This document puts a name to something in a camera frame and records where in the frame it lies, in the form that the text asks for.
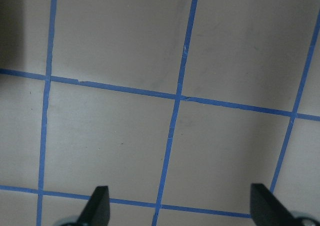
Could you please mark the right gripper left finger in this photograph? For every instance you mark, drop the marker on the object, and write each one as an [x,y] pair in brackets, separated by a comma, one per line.
[97,210]

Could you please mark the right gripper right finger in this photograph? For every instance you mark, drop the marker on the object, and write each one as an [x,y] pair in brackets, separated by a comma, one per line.
[267,210]

